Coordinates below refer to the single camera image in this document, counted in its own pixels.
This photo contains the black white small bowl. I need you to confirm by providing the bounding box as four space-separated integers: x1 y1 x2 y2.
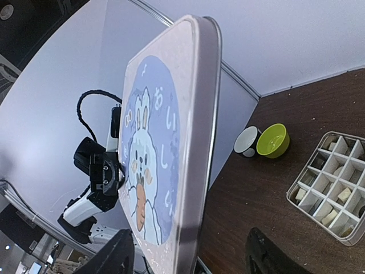
233 126 262 158

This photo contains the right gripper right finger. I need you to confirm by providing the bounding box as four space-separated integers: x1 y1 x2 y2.
245 227 310 274

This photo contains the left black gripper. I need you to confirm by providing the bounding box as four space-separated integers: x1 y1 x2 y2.
74 137 125 212

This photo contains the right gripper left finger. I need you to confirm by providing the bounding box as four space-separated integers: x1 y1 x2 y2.
74 229 134 274

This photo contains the bunny picture tin lid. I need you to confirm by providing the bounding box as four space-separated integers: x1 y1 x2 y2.
118 15 222 273

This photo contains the lime green bowl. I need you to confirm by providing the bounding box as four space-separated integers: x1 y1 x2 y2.
256 123 290 159

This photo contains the pink compartment tin box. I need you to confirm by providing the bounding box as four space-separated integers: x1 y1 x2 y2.
286 131 364 247

